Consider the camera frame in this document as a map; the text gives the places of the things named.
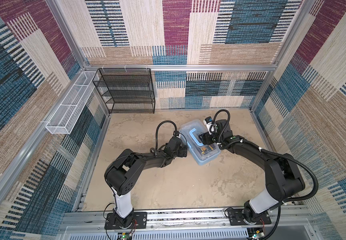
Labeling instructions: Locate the light blue plastic tool box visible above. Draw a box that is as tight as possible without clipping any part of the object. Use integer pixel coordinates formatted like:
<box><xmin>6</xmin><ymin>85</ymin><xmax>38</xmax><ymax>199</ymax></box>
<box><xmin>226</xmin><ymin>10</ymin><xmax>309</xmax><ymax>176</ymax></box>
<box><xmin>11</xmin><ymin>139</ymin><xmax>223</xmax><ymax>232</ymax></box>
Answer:
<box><xmin>179</xmin><ymin>119</ymin><xmax>221</xmax><ymax>166</ymax></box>

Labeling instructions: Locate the yellow black utility knife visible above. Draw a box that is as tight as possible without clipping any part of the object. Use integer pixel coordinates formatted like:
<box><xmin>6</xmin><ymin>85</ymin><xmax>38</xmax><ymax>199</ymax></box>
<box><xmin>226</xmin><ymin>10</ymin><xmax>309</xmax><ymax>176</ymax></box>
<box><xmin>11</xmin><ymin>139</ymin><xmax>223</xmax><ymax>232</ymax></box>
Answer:
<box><xmin>200</xmin><ymin>145</ymin><xmax>217</xmax><ymax>155</ymax></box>

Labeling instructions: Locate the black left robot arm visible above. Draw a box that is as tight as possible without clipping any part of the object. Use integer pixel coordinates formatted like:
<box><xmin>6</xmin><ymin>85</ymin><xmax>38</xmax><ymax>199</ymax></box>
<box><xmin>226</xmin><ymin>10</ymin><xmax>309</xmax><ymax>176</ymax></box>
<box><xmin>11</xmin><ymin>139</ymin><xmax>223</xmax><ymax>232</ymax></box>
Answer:
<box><xmin>104</xmin><ymin>137</ymin><xmax>188</xmax><ymax>225</ymax></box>

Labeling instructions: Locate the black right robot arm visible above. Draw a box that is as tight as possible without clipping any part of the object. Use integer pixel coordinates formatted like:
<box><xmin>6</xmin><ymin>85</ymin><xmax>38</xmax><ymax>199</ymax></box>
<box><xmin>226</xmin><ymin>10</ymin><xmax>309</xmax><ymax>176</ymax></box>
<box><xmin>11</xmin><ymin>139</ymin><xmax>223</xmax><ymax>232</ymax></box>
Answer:
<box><xmin>199</xmin><ymin>117</ymin><xmax>305</xmax><ymax>224</ymax></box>

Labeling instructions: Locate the black mesh shelf rack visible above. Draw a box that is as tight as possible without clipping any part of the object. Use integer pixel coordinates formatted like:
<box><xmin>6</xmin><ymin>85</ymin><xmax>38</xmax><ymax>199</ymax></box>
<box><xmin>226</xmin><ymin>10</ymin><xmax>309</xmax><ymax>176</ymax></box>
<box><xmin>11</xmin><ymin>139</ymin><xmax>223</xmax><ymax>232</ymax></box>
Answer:
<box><xmin>93</xmin><ymin>68</ymin><xmax>156</xmax><ymax>114</ymax></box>

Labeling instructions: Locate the black corrugated right cable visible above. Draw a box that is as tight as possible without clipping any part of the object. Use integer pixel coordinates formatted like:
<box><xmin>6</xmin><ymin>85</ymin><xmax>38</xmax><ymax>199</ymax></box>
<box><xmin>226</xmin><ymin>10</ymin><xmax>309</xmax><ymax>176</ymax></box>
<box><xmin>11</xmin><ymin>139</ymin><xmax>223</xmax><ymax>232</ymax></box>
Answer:
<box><xmin>211</xmin><ymin>109</ymin><xmax>319</xmax><ymax>202</ymax></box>

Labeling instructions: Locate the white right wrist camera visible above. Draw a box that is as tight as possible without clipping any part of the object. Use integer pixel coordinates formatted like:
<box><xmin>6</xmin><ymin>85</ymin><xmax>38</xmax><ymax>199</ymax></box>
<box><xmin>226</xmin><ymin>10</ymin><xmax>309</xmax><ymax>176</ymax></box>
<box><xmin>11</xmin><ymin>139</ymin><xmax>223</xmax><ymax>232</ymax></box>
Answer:
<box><xmin>203</xmin><ymin>117</ymin><xmax>217</xmax><ymax>135</ymax></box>

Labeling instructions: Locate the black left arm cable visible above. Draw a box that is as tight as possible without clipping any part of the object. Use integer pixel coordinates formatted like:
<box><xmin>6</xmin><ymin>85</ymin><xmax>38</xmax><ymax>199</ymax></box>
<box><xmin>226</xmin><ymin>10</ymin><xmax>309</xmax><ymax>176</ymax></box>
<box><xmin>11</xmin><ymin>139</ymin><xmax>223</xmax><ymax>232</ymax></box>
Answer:
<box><xmin>154</xmin><ymin>120</ymin><xmax>181</xmax><ymax>151</ymax></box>

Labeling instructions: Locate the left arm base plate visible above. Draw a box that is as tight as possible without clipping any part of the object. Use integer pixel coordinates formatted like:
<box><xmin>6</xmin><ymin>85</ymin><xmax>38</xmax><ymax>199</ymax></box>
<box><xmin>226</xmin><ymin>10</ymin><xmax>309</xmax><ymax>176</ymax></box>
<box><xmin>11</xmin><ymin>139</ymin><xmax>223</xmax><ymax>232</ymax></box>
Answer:
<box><xmin>105</xmin><ymin>212</ymin><xmax>148</xmax><ymax>230</ymax></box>

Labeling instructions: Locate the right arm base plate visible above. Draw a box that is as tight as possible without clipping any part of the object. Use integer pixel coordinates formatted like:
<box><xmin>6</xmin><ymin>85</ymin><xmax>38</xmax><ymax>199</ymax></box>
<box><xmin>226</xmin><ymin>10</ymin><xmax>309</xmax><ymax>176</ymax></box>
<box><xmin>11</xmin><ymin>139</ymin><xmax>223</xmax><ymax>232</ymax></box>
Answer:
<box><xmin>224</xmin><ymin>208</ymin><xmax>272</xmax><ymax>226</ymax></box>

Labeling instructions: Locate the white wire mesh basket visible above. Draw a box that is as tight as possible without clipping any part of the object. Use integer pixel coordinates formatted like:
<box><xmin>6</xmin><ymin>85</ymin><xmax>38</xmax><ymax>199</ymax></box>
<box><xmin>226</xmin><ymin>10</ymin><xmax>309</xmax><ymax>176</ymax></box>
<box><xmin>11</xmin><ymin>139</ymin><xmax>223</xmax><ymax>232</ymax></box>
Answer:
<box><xmin>46</xmin><ymin>71</ymin><xmax>96</xmax><ymax>135</ymax></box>

